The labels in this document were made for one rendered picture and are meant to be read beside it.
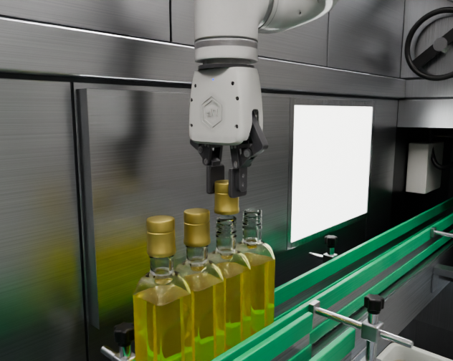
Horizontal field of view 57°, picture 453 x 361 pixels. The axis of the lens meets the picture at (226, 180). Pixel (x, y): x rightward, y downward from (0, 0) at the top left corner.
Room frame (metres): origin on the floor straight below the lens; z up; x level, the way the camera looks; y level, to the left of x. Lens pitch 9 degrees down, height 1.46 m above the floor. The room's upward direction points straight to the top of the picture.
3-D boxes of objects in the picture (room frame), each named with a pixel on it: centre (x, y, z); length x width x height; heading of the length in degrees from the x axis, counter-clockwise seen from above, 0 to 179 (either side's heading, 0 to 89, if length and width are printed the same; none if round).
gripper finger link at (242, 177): (0.55, -0.02, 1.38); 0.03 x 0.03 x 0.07; 48
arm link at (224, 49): (0.58, 0.00, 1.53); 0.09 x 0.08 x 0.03; 48
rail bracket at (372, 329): (0.62, -0.21, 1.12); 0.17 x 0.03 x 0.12; 47
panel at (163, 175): (0.90, -0.11, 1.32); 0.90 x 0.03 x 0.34; 137
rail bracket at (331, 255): (0.93, -0.22, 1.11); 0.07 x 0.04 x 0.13; 47
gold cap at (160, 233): (0.49, 0.08, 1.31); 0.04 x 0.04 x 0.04
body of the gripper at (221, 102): (0.58, 0.00, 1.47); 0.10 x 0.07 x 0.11; 48
